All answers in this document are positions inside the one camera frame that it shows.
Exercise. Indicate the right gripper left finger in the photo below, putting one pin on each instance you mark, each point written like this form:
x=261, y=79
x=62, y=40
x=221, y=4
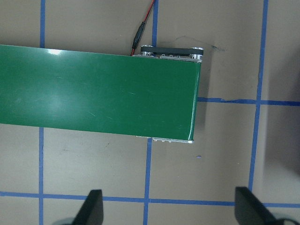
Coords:
x=92, y=210

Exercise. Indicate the green conveyor belt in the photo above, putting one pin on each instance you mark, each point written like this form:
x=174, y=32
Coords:
x=128, y=95

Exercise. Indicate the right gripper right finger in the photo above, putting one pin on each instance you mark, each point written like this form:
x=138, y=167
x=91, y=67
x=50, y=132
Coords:
x=248, y=210

